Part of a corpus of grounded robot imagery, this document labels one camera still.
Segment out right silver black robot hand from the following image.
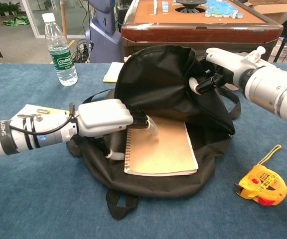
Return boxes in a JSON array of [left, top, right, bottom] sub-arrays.
[[188, 47, 259, 95]]

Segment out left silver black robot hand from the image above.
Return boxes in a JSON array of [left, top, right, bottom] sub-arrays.
[[77, 99, 159, 160]]

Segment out black fabric backpack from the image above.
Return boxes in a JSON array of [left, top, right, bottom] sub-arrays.
[[67, 44, 241, 221]]

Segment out brown spiral notebook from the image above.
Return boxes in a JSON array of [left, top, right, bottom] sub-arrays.
[[123, 116, 199, 177]]

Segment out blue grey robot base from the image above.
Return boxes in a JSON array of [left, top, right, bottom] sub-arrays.
[[85, 0, 122, 64]]

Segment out green plastic wrapper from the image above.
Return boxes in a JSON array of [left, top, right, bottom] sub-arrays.
[[3, 15, 30, 26]]

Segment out white squeeze pouch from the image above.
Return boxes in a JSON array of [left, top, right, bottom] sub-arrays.
[[244, 46, 266, 64]]

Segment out pale yellow paper pad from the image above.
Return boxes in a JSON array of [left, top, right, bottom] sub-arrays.
[[103, 62, 125, 84]]

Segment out razor in blister pack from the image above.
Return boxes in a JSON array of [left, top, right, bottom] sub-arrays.
[[16, 104, 69, 120]]

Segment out blue mahjong tile heap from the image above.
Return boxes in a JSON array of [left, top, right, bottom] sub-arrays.
[[204, 0, 244, 19]]

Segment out brown mahjong table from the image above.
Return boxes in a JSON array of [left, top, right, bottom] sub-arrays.
[[121, 0, 284, 59]]

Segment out cardboard box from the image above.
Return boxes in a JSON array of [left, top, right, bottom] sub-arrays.
[[243, 0, 287, 24]]

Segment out clear plastic water bottle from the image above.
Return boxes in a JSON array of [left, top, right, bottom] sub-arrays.
[[41, 12, 79, 87]]

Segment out blue table cloth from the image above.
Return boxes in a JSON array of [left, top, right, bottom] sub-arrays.
[[0, 62, 287, 239]]

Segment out yellow tape measure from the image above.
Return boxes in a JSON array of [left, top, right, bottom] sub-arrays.
[[235, 144, 287, 207]]

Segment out green potted plants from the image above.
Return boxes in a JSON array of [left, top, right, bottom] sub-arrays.
[[0, 1, 21, 18]]

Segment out tangle of black cables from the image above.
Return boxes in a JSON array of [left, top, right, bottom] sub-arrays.
[[72, 39, 92, 63]]

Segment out white glass partition frame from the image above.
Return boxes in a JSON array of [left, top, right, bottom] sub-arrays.
[[21, 0, 67, 39]]

